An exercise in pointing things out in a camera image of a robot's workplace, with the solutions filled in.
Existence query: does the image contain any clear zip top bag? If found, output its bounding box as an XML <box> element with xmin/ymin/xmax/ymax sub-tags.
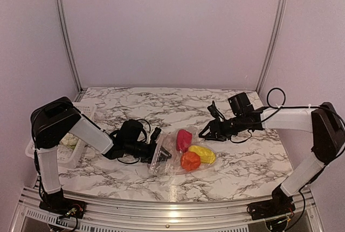
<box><xmin>149</xmin><ymin>126</ymin><xmax>217</xmax><ymax>176</ymax></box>

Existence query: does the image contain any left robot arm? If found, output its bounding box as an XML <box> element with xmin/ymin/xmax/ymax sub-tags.
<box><xmin>30</xmin><ymin>97</ymin><xmax>172</xmax><ymax>213</ymax></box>

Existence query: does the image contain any red fake pepper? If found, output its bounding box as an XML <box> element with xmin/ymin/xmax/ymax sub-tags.
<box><xmin>176</xmin><ymin>129</ymin><xmax>192</xmax><ymax>152</ymax></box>

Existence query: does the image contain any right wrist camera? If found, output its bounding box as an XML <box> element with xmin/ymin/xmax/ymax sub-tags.
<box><xmin>207</xmin><ymin>100</ymin><xmax>226</xmax><ymax>121</ymax></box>

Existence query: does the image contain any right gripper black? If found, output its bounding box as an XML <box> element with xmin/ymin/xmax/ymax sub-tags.
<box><xmin>198</xmin><ymin>114</ymin><xmax>245</xmax><ymax>141</ymax></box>

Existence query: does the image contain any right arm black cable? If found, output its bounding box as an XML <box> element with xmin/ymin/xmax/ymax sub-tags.
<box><xmin>266</xmin><ymin>87</ymin><xmax>287</xmax><ymax>108</ymax></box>

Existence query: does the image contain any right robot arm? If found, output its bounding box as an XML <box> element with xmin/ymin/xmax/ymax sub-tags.
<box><xmin>198</xmin><ymin>92</ymin><xmax>344</xmax><ymax>215</ymax></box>

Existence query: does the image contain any white perforated plastic basket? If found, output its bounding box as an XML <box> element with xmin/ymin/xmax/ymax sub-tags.
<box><xmin>25</xmin><ymin>102</ymin><xmax>97</xmax><ymax>168</ymax></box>

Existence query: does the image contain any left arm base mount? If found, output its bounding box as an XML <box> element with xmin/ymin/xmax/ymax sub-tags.
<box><xmin>39</xmin><ymin>198</ymin><xmax>86</xmax><ymax>219</ymax></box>

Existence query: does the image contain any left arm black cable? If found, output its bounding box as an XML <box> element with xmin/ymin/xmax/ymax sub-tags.
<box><xmin>134</xmin><ymin>118</ymin><xmax>151</xmax><ymax>144</ymax></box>

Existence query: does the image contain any left aluminium frame post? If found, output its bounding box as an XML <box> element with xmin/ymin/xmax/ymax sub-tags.
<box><xmin>55</xmin><ymin>0</ymin><xmax>83</xmax><ymax>93</ymax></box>

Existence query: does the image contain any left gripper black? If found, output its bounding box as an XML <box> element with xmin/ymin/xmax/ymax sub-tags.
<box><xmin>125</xmin><ymin>141</ymin><xmax>172</xmax><ymax>164</ymax></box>

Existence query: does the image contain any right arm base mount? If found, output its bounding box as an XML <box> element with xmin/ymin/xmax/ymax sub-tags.
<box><xmin>246</xmin><ymin>200</ymin><xmax>296</xmax><ymax>220</ymax></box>

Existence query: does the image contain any aluminium frame post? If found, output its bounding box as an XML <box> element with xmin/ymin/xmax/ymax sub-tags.
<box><xmin>55</xmin><ymin>0</ymin><xmax>83</xmax><ymax>93</ymax></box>
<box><xmin>256</xmin><ymin>0</ymin><xmax>287</xmax><ymax>94</ymax></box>

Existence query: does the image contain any front aluminium frame rail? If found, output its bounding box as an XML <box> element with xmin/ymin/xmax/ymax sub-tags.
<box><xmin>10</xmin><ymin>186</ymin><xmax>324</xmax><ymax>232</ymax></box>

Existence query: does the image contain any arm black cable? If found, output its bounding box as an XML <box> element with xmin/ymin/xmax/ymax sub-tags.
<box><xmin>134</xmin><ymin>118</ymin><xmax>151</xmax><ymax>144</ymax></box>
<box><xmin>266</xmin><ymin>87</ymin><xmax>287</xmax><ymax>108</ymax></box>

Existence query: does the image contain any right aluminium frame post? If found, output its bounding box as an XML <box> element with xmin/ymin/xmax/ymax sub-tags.
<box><xmin>256</xmin><ymin>0</ymin><xmax>287</xmax><ymax>94</ymax></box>

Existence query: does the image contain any orange fake tomato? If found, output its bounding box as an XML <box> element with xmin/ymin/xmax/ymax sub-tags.
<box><xmin>180</xmin><ymin>151</ymin><xmax>201</xmax><ymax>172</ymax></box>

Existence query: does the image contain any white fake cauliflower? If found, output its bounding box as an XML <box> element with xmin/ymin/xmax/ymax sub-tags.
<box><xmin>60</xmin><ymin>133</ymin><xmax>79</xmax><ymax>149</ymax></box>

